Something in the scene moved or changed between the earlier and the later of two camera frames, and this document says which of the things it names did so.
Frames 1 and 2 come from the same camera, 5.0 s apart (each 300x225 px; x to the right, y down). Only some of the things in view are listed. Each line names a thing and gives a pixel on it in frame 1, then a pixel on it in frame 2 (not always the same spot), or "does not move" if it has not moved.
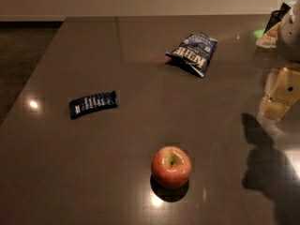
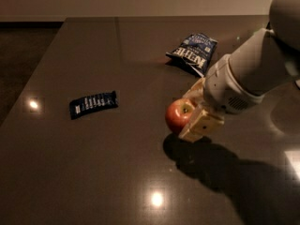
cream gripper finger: (285, 93) -> (201, 125)
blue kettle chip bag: (194, 52) does not move
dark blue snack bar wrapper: (91, 102) does not move
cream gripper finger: (270, 82) -> (196, 94)
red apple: (171, 167) -> (178, 113)
